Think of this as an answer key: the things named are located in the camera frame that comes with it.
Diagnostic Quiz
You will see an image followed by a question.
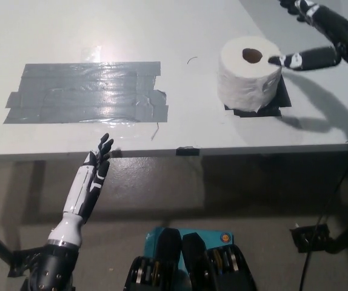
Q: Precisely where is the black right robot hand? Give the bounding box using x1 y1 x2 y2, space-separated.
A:
267 0 348 81

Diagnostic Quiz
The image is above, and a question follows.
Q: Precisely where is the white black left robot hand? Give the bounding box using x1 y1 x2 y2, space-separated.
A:
47 132 115 246

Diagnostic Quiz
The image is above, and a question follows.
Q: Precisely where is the white toilet paper roll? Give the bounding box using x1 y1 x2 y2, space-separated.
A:
216 35 283 114

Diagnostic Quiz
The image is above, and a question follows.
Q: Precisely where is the black teal robot torso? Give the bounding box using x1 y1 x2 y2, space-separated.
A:
124 226 257 291

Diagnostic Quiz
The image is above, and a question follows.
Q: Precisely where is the small black edge tape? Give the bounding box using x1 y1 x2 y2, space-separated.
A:
176 146 200 157

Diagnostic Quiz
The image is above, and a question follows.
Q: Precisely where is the grey duct tape patch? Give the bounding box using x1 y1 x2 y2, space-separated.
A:
3 61 169 125

